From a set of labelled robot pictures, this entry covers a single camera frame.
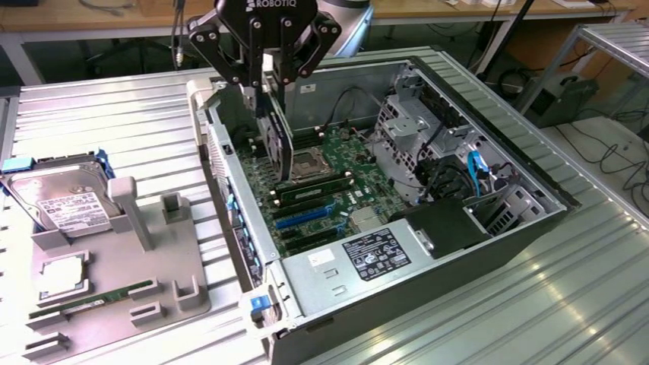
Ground graphics card with silver bracket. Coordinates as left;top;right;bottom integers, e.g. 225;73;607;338
250;51;298;184

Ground green loose RAM stick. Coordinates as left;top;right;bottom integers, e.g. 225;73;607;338
28;281;153;319

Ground black plastic shroud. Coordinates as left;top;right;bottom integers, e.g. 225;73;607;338
402;197;494;260

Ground grey power supply unit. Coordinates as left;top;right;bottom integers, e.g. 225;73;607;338
279;218;438;319

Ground long black expansion slot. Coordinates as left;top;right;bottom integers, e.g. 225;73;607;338
271;198;325;218
281;227;338;247
285;237;341;256

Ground black power wire bundle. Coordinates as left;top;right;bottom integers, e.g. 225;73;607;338
414;155;482;202

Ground silver chipset heatsink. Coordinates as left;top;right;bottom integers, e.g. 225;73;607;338
349;208;389;233

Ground silver CPU chip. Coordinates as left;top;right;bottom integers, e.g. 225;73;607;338
40;258;85;300

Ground blue expansion slot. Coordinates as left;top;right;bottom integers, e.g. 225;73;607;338
274;210;330;229

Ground open grey PC case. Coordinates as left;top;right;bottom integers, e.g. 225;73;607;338
185;45;582;365

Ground grey plastic parts rack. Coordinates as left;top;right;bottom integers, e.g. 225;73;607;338
22;176;214;362

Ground installed RAM stick with label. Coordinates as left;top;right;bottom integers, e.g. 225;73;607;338
277;178;350;202

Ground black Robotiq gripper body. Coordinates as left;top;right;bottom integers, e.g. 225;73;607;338
211;0;321;52

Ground black arm cable olive sleeve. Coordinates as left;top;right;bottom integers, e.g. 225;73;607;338
170;0;187;65

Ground metal slat side table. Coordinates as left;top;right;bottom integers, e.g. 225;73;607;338
571;23;649;96

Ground long black wire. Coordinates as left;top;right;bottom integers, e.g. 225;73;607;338
323;86;381;129

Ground blue SATA wire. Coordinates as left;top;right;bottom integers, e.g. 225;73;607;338
465;150;490;197

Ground silver hard disk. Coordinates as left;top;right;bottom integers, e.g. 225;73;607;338
6;161;125;239

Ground hard disk drive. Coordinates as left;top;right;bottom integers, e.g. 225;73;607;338
0;149;117;233

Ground wooden desk with metal frame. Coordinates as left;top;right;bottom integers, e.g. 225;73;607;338
0;0;630;43

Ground black box device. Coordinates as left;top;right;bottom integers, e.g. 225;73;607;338
526;75;599;129

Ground green motherboard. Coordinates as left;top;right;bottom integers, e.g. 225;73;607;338
235;125;413;259

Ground silver disk bay cage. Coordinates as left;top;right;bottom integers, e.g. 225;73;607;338
374;93;457;187

